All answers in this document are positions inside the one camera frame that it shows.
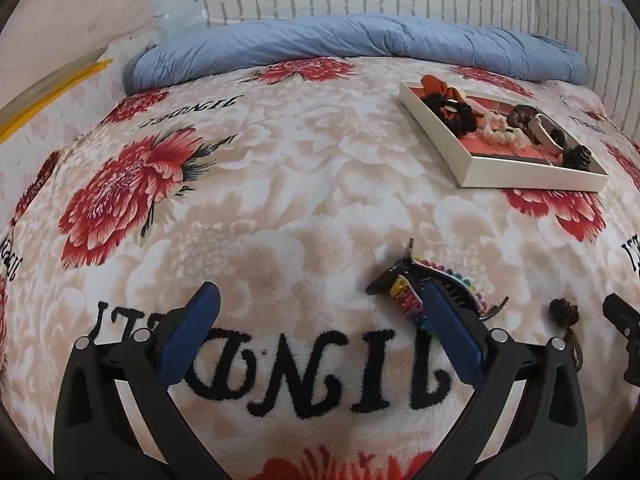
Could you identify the yellow edged bed frame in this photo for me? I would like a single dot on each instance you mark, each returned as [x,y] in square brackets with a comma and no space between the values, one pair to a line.
[19,111]

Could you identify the blue folded quilt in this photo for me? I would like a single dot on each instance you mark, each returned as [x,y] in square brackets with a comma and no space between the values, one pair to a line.
[223,49]

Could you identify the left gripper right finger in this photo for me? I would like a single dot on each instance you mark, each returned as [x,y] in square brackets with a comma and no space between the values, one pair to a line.
[525,418]

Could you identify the cream fluffy scrunchie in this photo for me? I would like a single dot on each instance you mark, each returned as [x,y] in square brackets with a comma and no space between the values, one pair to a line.
[495,130]

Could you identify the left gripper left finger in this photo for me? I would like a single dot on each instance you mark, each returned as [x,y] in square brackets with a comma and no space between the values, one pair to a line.
[93,438]

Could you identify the black scrunchie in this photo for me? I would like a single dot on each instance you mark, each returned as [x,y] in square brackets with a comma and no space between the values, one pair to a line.
[457,116]

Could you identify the floral plush bed blanket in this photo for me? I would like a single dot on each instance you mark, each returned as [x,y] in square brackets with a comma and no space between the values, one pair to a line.
[290,187]

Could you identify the white strap wristwatch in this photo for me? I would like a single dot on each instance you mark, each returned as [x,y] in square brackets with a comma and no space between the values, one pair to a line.
[548,133]

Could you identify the rainbow black claw clip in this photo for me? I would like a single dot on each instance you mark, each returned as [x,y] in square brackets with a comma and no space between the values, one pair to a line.
[403,278]

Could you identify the rust orange scrunchie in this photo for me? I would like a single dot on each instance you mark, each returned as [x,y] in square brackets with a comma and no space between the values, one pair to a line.
[433,86]

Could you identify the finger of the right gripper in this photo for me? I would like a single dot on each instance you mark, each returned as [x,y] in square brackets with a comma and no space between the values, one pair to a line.
[626,320]

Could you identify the white tray brick pattern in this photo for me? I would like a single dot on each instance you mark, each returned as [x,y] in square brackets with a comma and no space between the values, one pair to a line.
[498,154]

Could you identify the black claw hair clip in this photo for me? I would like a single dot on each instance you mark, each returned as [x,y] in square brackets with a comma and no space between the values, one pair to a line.
[577,157]

